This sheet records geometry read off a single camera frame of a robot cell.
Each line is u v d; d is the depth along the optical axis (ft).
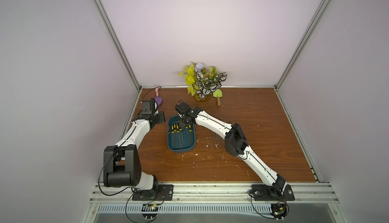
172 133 3.09
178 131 3.10
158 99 3.73
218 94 3.76
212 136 2.22
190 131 3.10
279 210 2.28
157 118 2.68
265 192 2.39
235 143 2.05
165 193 2.39
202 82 2.87
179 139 2.99
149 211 2.35
